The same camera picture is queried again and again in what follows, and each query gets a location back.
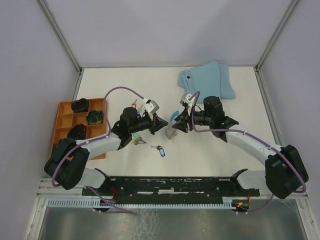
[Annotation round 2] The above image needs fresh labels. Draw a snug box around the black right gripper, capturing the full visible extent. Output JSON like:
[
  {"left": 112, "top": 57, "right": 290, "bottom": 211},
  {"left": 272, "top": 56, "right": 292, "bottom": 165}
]
[{"left": 171, "top": 105, "right": 213, "bottom": 134}]

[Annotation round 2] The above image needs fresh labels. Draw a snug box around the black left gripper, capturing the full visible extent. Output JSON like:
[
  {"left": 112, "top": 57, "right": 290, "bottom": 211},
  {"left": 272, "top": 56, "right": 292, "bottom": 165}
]
[{"left": 129, "top": 112, "right": 169, "bottom": 135}]

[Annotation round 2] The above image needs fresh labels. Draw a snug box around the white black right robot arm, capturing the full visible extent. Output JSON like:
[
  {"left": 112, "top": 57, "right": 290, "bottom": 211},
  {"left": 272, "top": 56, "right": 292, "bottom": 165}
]
[{"left": 172, "top": 93, "right": 309, "bottom": 199}]

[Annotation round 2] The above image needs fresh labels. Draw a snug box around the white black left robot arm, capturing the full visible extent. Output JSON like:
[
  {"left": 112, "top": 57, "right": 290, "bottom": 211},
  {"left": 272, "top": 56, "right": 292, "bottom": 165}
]
[{"left": 44, "top": 107, "right": 169, "bottom": 195}]

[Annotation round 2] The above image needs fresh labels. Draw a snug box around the key with green tag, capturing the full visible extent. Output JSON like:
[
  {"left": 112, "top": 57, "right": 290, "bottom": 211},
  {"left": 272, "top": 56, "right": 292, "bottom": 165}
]
[{"left": 132, "top": 132, "right": 142, "bottom": 141}]

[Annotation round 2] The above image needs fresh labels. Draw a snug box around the key with red tag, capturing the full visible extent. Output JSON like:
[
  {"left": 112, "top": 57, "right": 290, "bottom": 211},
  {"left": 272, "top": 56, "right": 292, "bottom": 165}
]
[{"left": 131, "top": 99, "right": 138, "bottom": 109}]

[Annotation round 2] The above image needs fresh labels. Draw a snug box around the light blue folded cloth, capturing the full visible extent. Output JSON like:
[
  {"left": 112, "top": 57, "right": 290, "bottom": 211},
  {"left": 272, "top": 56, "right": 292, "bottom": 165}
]
[{"left": 177, "top": 61, "right": 236, "bottom": 103}]

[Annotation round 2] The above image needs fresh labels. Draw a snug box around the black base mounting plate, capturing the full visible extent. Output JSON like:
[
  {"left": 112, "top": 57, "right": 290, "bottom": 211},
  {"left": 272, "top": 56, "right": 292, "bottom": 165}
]
[{"left": 96, "top": 176, "right": 260, "bottom": 197}]

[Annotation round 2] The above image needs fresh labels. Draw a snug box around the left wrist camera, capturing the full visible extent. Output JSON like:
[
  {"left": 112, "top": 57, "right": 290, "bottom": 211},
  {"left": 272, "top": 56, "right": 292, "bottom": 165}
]
[{"left": 143, "top": 98, "right": 160, "bottom": 115}]

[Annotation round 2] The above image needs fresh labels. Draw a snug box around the green blue coiled strap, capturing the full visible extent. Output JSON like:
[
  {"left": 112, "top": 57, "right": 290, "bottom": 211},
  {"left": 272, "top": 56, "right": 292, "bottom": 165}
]
[{"left": 86, "top": 109, "right": 104, "bottom": 126}]

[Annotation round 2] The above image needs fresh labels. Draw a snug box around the black coiled strap top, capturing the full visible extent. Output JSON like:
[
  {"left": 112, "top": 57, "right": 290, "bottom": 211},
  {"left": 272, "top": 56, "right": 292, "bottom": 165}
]
[{"left": 71, "top": 98, "right": 90, "bottom": 112}]

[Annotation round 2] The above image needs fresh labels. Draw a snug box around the black coiled strap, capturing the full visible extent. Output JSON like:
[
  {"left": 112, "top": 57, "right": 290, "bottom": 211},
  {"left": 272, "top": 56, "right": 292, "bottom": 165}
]
[
  {"left": 71, "top": 98, "right": 90, "bottom": 112},
  {"left": 66, "top": 124, "right": 88, "bottom": 141}
]

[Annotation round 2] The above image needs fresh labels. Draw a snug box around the black coiled strap bottom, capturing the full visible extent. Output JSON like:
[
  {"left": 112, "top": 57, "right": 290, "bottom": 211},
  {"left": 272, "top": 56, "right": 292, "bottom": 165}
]
[{"left": 66, "top": 124, "right": 88, "bottom": 141}]

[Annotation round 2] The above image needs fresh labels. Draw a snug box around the aluminium frame rail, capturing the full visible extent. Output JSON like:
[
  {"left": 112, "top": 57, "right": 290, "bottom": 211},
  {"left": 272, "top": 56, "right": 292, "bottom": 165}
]
[{"left": 254, "top": 0, "right": 320, "bottom": 179}]

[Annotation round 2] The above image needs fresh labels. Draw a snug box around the white slotted cable duct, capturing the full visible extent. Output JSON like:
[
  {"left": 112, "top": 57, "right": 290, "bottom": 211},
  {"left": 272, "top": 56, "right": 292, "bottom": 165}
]
[{"left": 47, "top": 197, "right": 238, "bottom": 208}]

